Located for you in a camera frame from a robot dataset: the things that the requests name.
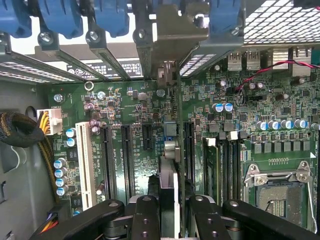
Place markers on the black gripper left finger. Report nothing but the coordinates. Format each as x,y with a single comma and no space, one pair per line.
146,222

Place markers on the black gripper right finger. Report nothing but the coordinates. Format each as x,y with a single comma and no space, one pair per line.
208,222

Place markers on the long black expansion slot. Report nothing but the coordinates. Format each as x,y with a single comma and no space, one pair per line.
108,162
128,162
189,155

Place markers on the CPU socket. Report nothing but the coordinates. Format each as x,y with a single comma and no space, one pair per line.
280,200

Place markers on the short black expansion slot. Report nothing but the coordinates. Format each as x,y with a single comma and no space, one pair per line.
147,137

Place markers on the white expansion slot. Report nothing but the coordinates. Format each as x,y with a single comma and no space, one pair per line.
85,162

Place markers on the socket locking lever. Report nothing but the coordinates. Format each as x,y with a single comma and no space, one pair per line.
312,200

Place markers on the green motherboard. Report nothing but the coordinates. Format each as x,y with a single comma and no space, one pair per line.
130,100

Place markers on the white power connector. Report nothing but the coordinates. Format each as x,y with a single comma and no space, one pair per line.
51,121

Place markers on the black regulatory label sticker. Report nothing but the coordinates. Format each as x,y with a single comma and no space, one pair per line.
132,68

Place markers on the silver USB port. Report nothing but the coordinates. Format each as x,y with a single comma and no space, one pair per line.
253,62
234,62

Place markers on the perforated slot cover plate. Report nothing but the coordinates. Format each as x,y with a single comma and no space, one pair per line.
27,62
20,76
110,58
215,48
72,58

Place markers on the blue slot retention clip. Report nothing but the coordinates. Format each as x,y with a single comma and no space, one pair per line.
226,17
112,17
15,17
60,17

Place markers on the black open PC case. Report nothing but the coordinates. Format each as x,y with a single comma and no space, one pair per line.
257,3

